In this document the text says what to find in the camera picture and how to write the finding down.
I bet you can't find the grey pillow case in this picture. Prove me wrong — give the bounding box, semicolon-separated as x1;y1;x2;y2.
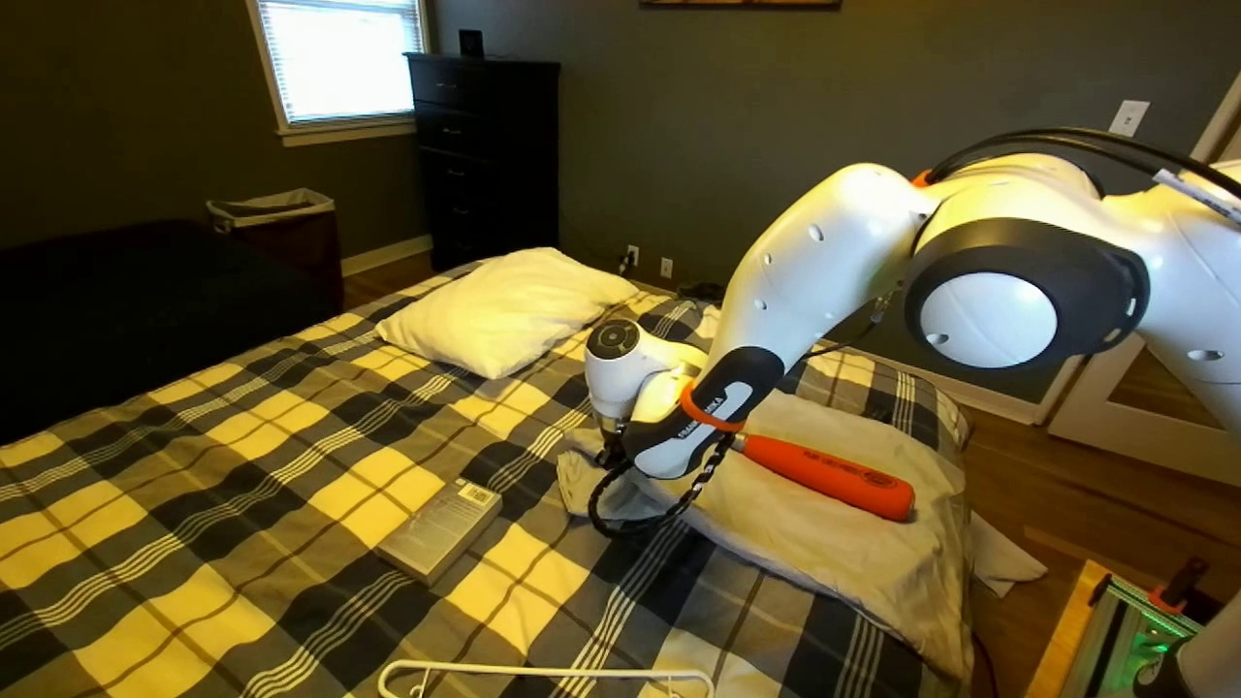
553;384;1052;683

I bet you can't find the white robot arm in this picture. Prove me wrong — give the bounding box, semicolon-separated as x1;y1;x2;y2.
584;127;1241;479

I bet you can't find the white pillow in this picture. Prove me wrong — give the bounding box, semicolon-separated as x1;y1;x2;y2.
375;247;633;382

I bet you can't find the black tall dresser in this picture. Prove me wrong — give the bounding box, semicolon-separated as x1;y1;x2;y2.
408;56;557;268

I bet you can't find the small grey book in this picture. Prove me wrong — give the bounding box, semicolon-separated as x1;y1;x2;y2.
381;483;501;583

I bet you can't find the orange plastic baseball bat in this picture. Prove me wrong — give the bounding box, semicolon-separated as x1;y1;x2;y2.
739;436;915;524

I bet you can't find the plaid checkered bed comforter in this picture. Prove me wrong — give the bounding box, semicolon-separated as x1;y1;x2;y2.
0;309;965;698

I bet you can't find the dark bin with liner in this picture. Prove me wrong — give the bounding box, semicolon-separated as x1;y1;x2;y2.
204;188;340;298

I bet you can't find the white framed door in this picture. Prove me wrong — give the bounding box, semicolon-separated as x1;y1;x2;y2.
939;92;1241;485

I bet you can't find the green framed wooden stand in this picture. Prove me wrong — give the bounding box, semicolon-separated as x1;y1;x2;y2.
1023;559;1210;698

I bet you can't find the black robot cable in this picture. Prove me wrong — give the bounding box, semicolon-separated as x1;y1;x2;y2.
584;437;727;543

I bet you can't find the white wire clothes hanger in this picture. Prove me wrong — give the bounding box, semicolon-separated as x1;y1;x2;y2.
375;656;716;698

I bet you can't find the window with white frame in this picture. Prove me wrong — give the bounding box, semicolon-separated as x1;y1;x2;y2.
244;0;429;148

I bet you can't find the white wall outlet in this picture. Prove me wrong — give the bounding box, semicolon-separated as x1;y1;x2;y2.
1110;101;1153;135

